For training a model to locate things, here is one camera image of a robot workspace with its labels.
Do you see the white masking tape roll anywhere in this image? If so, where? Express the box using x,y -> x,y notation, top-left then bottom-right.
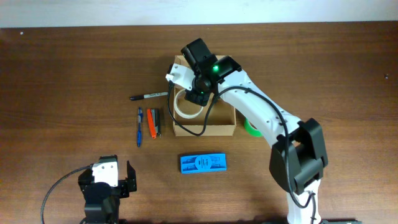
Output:
174,89 -> 204,119

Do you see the brown cardboard box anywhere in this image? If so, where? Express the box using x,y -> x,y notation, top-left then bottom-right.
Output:
172,55 -> 238,137

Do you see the black permanent marker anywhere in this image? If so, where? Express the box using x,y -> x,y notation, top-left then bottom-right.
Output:
129,92 -> 168,101

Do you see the blue plastic staple case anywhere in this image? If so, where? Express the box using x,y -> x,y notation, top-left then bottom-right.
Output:
180,153 -> 228,174

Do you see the green tape roll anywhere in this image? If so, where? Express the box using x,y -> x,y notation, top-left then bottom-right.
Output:
244,118 -> 262,138

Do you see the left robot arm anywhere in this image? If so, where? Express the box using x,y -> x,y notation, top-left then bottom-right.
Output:
78,155 -> 137,224

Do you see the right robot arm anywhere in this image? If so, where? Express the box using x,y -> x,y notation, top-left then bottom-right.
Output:
181,39 -> 328,223

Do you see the blue ballpoint pen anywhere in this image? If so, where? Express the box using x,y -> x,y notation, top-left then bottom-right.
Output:
137,107 -> 143,147

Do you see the black left camera cable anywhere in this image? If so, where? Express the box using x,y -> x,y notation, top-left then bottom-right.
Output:
40,166 -> 94,224

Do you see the black camera cable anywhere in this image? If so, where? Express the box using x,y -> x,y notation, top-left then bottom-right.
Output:
167,82 -> 318,224
40,166 -> 94,224

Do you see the black right camera cable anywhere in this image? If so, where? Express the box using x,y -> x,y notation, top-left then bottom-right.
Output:
167,82 -> 318,224

